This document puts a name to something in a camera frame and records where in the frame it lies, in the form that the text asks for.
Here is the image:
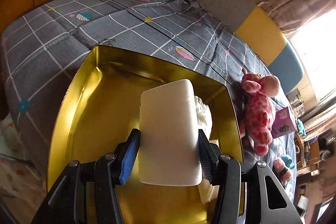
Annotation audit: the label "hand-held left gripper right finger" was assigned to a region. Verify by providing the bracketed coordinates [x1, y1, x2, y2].
[197, 129, 305, 224]

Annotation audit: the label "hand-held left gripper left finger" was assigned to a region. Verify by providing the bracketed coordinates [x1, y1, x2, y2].
[31, 128, 142, 224]

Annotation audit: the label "white foam sponge block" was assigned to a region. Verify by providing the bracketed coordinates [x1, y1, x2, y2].
[138, 79, 204, 178]

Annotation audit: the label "gold metal tin box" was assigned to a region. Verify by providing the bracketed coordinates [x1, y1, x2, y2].
[47, 45, 247, 224]

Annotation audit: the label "white fluffy pompom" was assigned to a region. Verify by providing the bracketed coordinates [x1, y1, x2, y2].
[194, 95, 213, 139]

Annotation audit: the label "pink giraffe plush toy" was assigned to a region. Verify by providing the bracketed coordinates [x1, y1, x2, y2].
[238, 68, 281, 157]

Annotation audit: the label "pink yarn ball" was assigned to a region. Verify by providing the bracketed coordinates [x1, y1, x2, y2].
[273, 157, 293, 186]

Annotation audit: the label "small teal plush toy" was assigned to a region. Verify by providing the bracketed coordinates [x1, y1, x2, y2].
[281, 154, 295, 169]

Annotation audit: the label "purple cardboard box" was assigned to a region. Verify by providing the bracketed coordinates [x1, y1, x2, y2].
[272, 106, 296, 139]

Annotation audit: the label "teal plush item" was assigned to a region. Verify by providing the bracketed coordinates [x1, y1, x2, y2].
[297, 119, 307, 138]

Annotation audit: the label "clear plastic containers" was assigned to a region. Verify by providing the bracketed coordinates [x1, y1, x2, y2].
[286, 88, 305, 114]

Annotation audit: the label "blue headboard panel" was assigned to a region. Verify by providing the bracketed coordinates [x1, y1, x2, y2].
[268, 42, 305, 92]

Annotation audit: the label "grey checked printed blanket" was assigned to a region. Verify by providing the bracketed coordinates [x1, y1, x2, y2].
[0, 0, 298, 214]

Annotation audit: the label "grey headboard panel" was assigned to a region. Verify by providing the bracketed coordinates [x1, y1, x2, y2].
[196, 0, 256, 30]

